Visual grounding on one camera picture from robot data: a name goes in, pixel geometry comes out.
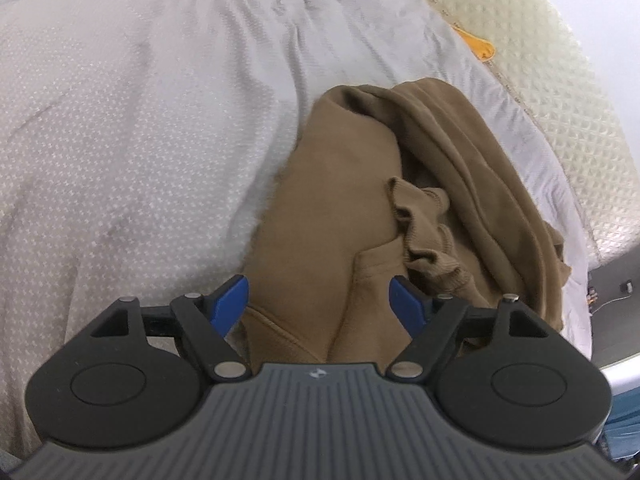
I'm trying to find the blue tray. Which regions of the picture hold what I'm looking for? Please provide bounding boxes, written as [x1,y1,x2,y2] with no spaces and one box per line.
[597,392,640,461]

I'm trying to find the brown hoodie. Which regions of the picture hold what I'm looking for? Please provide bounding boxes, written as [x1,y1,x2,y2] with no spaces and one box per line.
[240,77,572,366]

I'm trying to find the white charger cable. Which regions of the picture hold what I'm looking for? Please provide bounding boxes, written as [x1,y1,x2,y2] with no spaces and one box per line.
[592,292,628,316]

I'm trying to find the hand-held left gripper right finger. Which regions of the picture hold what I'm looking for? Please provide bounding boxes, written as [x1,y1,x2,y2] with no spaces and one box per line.
[386,275,573,382]

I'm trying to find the cream quilted headboard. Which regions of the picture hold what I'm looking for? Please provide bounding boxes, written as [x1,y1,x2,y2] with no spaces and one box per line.
[387,0,636,268]

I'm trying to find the grey duvet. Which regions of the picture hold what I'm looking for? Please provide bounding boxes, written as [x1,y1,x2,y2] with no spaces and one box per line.
[0,0,601,461]

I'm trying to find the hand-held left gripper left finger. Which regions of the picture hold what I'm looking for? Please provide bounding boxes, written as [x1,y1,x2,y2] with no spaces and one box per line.
[67,274,249,382]

